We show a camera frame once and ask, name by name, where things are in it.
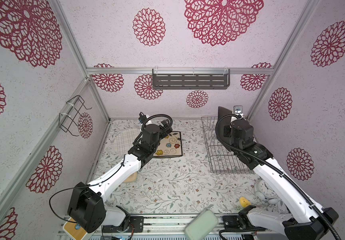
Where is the dark round plate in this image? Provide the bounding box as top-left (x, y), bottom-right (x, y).
top-left (217, 107), bottom-right (237, 144)

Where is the round plaid white plate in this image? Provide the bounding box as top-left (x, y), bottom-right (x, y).
top-left (112, 129), bottom-right (140, 157)

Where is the dark square plate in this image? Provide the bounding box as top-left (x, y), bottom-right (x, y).
top-left (153, 132), bottom-right (183, 159)

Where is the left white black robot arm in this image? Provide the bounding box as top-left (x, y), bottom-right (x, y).
top-left (66, 113), bottom-right (173, 234)

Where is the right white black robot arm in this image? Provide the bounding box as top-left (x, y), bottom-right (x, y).
top-left (215, 113), bottom-right (341, 240)

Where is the beige oval sponge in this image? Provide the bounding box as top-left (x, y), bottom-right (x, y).
top-left (123, 172), bottom-right (138, 183)

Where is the yellow rubber duck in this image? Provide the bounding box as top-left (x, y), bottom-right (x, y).
top-left (239, 197), bottom-right (251, 208)

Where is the green rounded pad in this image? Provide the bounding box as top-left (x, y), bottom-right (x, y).
top-left (184, 210), bottom-right (219, 240)

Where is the wooden top tissue box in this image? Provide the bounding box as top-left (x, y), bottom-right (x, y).
top-left (63, 222), bottom-right (91, 240)

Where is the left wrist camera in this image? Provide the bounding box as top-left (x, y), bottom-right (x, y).
top-left (138, 112), bottom-right (152, 125)

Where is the wire dish rack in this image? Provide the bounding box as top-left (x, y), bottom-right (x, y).
top-left (201, 117), bottom-right (253, 175)

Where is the grey wall shelf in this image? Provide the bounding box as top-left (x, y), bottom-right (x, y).
top-left (151, 69), bottom-right (230, 90)

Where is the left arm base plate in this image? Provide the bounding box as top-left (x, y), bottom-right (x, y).
top-left (102, 216), bottom-right (144, 234)

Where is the black wire wall basket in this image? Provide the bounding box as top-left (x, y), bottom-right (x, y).
top-left (58, 95), bottom-right (93, 139)

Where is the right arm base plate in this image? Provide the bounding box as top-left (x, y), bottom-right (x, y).
top-left (222, 215), bottom-right (241, 231)

